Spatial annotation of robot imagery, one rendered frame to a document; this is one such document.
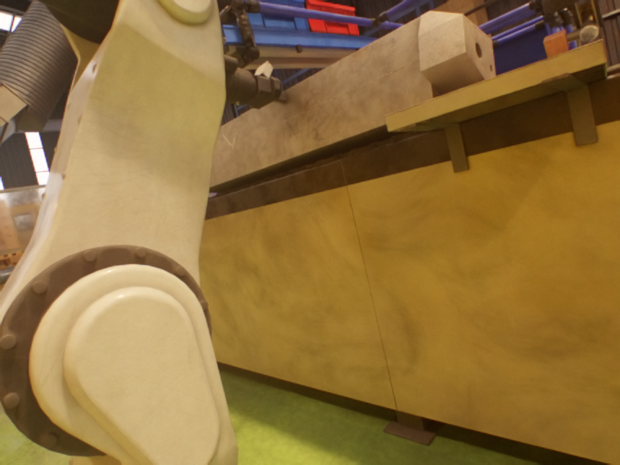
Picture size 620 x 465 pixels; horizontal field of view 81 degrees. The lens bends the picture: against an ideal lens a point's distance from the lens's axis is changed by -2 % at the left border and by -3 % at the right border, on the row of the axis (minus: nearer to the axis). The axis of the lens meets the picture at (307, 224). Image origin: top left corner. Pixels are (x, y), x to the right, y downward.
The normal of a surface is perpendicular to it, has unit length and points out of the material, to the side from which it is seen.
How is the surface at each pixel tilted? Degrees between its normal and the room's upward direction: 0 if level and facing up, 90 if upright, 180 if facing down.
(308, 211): 90
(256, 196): 90
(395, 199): 90
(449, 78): 149
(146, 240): 90
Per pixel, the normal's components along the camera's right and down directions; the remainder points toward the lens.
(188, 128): 0.56, 0.29
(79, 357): 0.69, -0.11
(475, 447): -0.23, -0.97
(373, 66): -0.70, 0.04
